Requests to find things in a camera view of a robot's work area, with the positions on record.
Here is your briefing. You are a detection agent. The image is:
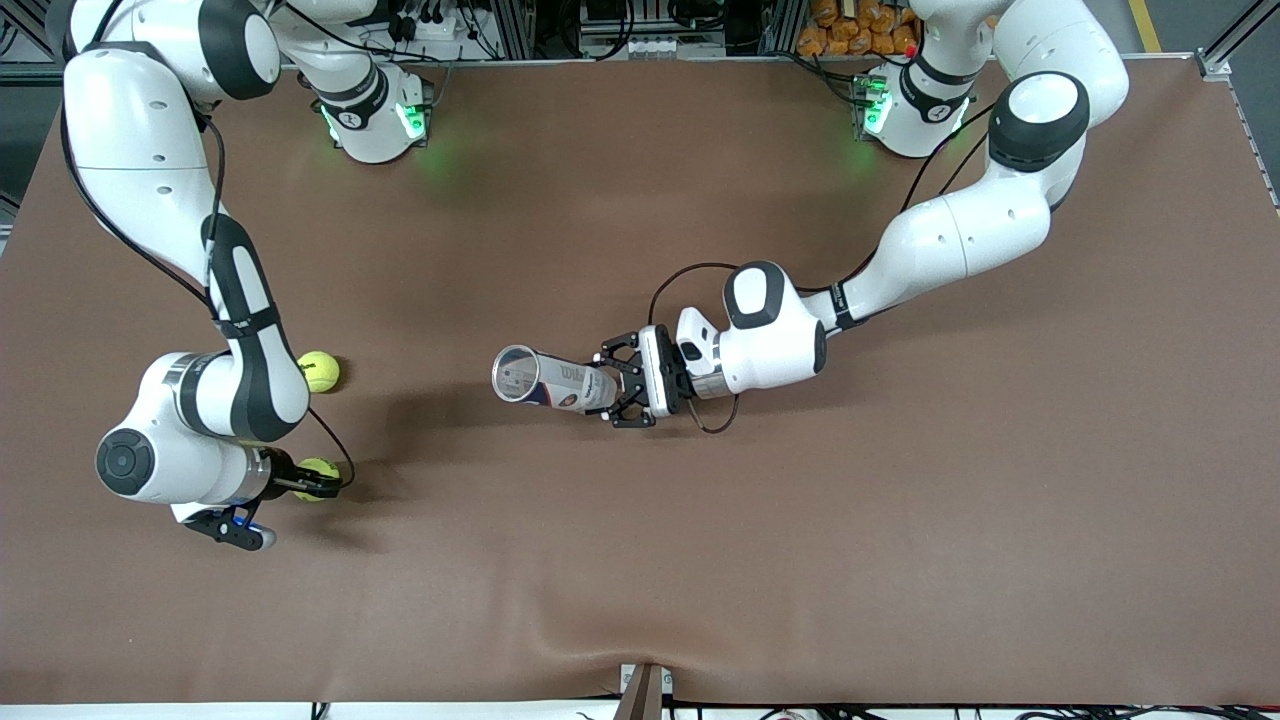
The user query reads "yellow tennis ball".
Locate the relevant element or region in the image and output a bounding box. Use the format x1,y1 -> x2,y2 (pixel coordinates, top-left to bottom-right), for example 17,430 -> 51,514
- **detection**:
297,457 -> 342,502

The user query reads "clear Wilson tennis ball can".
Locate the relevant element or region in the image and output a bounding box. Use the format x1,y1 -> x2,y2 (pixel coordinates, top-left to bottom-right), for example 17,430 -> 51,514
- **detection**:
491,344 -> 621,414

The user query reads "yellow tennis ball Wilson print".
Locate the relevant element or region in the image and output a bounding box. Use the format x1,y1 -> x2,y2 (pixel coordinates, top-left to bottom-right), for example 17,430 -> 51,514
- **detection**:
298,350 -> 342,394

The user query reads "grey table edge clamp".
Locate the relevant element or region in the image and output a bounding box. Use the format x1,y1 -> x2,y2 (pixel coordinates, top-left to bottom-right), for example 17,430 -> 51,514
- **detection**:
618,663 -> 674,720

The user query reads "orange snack bag pile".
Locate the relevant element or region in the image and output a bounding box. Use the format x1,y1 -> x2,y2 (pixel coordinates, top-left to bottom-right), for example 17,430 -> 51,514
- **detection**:
797,0 -> 917,57

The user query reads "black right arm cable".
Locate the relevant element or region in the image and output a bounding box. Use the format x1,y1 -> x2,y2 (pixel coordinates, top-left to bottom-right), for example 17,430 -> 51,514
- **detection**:
58,100 -> 357,493

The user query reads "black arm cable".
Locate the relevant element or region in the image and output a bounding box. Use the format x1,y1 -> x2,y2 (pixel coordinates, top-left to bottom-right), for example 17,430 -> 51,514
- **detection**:
58,100 -> 357,493
648,100 -> 1001,436

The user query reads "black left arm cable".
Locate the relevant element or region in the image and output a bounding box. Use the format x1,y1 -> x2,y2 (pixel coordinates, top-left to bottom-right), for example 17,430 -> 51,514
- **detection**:
648,100 -> 1001,436

